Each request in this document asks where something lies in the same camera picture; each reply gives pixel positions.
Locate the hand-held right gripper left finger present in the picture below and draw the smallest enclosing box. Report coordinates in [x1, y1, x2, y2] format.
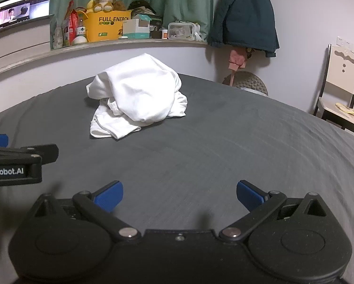
[26, 180, 142, 241]

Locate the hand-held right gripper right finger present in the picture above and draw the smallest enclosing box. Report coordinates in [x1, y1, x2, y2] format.
[218, 180, 337, 241]

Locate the white long-sleeved shirt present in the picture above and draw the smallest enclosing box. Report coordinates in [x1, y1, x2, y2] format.
[86, 53, 188, 139]

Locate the grey storage box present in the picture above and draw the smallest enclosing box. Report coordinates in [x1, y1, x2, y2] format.
[0, 15, 55, 71]

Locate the clear plastic bag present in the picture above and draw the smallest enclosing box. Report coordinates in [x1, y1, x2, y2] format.
[51, 21, 64, 49]

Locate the yellow cloth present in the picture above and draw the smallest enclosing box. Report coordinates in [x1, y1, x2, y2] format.
[335, 102, 354, 116]

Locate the red snack bag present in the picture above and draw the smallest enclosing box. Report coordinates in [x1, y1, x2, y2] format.
[65, 1, 80, 46]

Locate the yellow cardboard box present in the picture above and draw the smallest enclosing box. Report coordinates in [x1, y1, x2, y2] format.
[84, 9, 133, 42]

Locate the pink cloth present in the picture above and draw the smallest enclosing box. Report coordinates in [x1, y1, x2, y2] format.
[228, 47, 249, 71]

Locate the white teal box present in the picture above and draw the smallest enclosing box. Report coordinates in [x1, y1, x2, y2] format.
[122, 14, 151, 40]

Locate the cream black chair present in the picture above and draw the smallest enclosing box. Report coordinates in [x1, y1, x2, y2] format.
[313, 44, 354, 139]

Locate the striped plush toy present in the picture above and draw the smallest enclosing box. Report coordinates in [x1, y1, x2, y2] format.
[87, 0, 117, 13]

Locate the black box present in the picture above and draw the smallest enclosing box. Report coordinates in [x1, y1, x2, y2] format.
[149, 15, 163, 39]

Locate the white plastic bag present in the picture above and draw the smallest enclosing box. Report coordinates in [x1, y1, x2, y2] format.
[192, 24, 206, 42]

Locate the dark cap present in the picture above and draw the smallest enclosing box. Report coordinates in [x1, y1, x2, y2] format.
[127, 0, 157, 15]

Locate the clear plastic container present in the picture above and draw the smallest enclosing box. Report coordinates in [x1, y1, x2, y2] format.
[167, 22, 199, 40]

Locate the dark teal jacket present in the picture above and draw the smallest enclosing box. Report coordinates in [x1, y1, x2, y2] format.
[208, 0, 281, 58]

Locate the white wall socket plate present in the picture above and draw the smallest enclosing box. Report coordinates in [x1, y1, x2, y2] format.
[337, 36, 354, 54]

